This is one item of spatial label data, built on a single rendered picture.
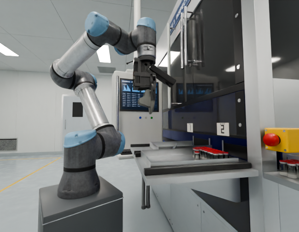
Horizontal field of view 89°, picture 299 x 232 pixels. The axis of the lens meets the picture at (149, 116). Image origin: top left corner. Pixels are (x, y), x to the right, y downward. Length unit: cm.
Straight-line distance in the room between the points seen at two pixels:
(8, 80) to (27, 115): 136
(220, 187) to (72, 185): 55
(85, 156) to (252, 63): 70
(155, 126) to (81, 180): 104
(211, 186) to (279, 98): 41
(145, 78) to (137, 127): 94
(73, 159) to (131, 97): 97
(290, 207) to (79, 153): 77
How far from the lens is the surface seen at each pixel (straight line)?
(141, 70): 59
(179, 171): 55
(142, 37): 63
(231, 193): 75
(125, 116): 144
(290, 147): 60
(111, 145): 69
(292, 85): 79
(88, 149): 62
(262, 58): 71
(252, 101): 68
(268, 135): 59
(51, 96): 656
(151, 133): 152
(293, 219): 82
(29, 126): 676
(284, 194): 76
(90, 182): 65
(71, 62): 76
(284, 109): 74
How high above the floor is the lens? 104
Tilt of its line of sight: 3 degrees up
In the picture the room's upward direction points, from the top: straight up
